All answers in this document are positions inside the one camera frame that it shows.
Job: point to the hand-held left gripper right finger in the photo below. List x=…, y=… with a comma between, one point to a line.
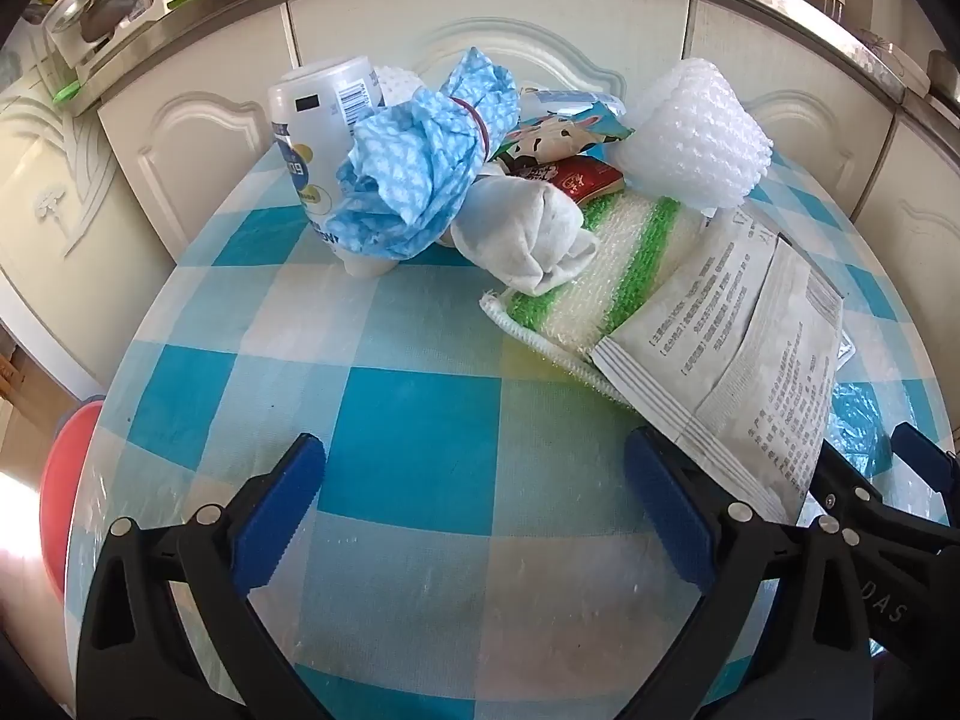
x=671, y=517

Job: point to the cream flower relief panel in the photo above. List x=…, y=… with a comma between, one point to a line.
x=45, y=240

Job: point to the blue plastic bag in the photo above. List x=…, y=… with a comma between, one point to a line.
x=859, y=420

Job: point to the cow print snack packet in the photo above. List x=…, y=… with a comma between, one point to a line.
x=547, y=142

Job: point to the green plastic item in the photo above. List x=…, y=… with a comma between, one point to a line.
x=66, y=91

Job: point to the pale blue plastic wrapper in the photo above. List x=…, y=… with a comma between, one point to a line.
x=562, y=99

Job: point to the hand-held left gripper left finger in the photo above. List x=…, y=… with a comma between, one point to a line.
x=281, y=517

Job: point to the green striped scrub cloth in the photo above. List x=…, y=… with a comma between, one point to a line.
x=622, y=270

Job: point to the white patterned bowl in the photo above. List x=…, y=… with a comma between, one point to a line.
x=879, y=46

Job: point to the blue checked tablecloth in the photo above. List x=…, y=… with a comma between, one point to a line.
x=420, y=450

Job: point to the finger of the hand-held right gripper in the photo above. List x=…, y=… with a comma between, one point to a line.
x=922, y=454
x=840, y=480

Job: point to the grey printed packet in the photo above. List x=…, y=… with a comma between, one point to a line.
x=735, y=345

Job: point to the white plastic bottle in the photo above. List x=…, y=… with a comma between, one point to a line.
x=307, y=135

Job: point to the red snack packet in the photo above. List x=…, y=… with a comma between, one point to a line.
x=589, y=180

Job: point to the blue checked cleaning cloth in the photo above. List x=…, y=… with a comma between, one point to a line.
x=405, y=165

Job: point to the white tissue wad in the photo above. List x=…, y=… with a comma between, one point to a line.
x=510, y=225

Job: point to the red round bin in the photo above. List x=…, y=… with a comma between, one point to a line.
x=64, y=480

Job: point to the white bubble wrap roll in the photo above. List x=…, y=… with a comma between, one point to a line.
x=690, y=135

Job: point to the white cabinet door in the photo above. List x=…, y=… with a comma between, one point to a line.
x=810, y=90
x=922, y=240
x=195, y=135
x=375, y=26

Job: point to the steel bowl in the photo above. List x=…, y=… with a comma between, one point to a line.
x=97, y=7

